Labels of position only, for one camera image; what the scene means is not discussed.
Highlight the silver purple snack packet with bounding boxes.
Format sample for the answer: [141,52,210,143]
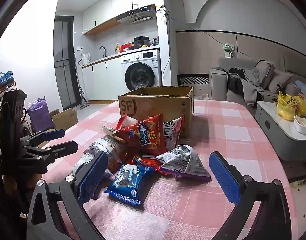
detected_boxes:
[156,144,211,181]

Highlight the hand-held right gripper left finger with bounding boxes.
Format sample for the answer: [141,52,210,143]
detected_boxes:
[26,151,111,240]

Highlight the blue shoes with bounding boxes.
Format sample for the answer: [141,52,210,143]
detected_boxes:
[0,71,15,88]

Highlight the light blue cushion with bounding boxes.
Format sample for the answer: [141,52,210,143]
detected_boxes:
[294,80,306,93]

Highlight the grey pillow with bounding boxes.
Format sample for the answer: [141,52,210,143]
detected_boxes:
[268,69,293,93]

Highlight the purple plastic bag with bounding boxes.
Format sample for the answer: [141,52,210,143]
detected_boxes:
[27,97,55,133]

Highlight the pink checkered tablecloth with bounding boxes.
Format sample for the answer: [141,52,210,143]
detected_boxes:
[39,99,299,240]

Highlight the silver printed snack packet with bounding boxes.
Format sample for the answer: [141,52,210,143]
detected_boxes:
[73,135,128,178]

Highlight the grey clothes pile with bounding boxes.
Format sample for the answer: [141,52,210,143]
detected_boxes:
[228,60,276,105]

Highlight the steel range hood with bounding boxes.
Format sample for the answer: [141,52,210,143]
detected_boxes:
[116,5,157,25]

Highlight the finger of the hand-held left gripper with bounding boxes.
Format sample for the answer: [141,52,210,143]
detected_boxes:
[24,141,79,161]
[20,129,66,147]

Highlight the white base cabinets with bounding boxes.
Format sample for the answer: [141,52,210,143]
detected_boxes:
[82,57,126,102]

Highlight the black framed glass door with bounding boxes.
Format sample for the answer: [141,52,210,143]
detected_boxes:
[54,15,81,109]

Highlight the white red snack bag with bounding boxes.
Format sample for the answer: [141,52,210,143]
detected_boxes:
[163,116,184,153]

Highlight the small floor cardboard box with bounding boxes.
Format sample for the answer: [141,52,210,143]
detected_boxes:
[51,107,79,130]

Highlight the red cookie packet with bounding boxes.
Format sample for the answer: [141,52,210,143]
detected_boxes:
[132,155,163,172]

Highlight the yellow plastic bag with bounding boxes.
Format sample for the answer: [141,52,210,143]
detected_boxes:
[275,91,306,122]

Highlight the blue cookie packet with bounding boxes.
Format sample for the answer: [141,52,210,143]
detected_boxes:
[104,164,156,207]

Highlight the white wall power strip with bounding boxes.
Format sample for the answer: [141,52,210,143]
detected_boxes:
[223,44,236,58]

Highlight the black white patterned bin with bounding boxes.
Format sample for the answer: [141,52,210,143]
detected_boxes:
[177,74,209,87]

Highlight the white washing machine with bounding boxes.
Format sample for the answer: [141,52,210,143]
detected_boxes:
[120,49,162,92]

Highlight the white dish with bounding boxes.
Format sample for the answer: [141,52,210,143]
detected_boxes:
[293,116,306,138]

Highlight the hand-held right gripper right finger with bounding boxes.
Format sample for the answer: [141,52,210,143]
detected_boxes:
[209,151,292,240]

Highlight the stick vacuum cleaner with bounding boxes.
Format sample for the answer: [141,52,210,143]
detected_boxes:
[77,77,90,109]

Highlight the grey coffee table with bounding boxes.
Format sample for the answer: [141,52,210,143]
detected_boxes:
[254,101,306,162]

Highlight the black pressure cooker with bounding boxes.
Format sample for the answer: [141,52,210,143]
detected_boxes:
[133,36,151,49]

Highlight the white wall cabinets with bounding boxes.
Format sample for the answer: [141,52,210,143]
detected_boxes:
[82,0,154,35]

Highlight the clear biscuit stick packet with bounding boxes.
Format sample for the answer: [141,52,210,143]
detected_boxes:
[100,126,126,143]

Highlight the red chips bag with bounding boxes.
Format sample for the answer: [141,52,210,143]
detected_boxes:
[115,113,168,157]

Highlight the grey sofa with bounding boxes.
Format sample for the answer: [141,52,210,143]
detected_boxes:
[209,57,306,113]

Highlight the brown cardboard box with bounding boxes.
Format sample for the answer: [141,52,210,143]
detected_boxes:
[118,85,194,138]

